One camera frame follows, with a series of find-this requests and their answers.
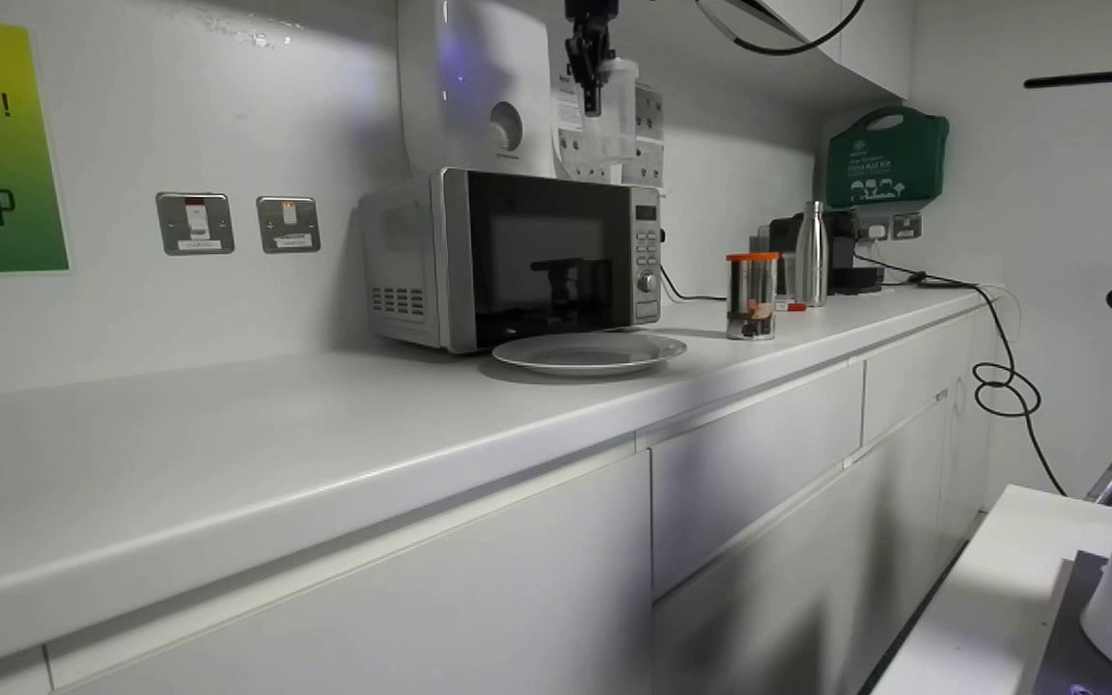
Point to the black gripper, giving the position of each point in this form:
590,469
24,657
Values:
593,26

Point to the clear plastic container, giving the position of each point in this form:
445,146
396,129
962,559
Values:
621,121

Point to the silver microwave with black door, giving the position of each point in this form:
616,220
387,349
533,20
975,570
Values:
502,258

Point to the glass jar with orange lid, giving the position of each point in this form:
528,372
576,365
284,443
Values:
752,295

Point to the white round plate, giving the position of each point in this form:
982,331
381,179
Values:
590,353

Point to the stainless steel bottle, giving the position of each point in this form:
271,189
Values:
814,258

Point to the green first aid box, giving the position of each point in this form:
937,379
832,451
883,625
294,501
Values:
887,157

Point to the black coffee machine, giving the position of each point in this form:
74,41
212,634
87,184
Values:
851,253

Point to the white cabinet drawer front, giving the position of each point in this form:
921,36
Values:
753,469

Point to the thin black rod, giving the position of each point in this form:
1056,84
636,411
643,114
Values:
1092,79

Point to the white side table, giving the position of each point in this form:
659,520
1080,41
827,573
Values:
993,601

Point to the white wall switch panel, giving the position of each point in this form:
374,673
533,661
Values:
652,147

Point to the white wall water boiler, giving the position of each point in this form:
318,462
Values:
473,84

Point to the steel wall socket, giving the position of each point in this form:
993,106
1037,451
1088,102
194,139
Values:
194,220
286,224

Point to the small steel wall outlet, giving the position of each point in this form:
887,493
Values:
904,224

